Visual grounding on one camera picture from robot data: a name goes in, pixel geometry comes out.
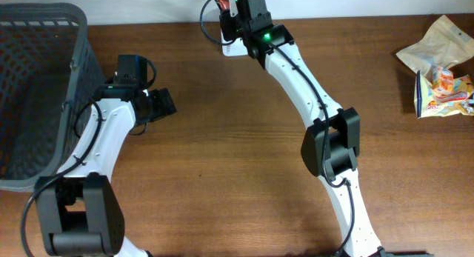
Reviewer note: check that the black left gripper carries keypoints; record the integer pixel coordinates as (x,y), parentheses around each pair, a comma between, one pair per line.
(164,102)

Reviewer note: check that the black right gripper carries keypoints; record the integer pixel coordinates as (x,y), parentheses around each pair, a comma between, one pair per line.
(225,24)

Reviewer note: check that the black red snack packet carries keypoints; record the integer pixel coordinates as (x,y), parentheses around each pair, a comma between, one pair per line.
(223,4)

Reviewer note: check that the beige kraft paper pouch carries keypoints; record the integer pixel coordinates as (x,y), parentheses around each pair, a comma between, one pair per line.
(443,45)

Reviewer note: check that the yellow snack chip bag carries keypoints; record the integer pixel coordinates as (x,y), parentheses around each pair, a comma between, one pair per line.
(430,104)

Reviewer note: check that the small orange juice carton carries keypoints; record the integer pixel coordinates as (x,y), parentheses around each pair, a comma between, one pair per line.
(443,82)

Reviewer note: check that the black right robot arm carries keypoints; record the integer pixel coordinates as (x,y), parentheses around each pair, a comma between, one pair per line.
(331,143)

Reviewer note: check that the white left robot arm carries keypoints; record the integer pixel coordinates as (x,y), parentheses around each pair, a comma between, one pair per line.
(79,214)

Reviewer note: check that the white barcode scanner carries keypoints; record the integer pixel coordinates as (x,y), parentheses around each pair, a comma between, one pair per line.
(237,48)

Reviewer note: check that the grey plastic mesh basket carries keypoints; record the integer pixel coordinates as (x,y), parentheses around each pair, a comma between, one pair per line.
(48,73)

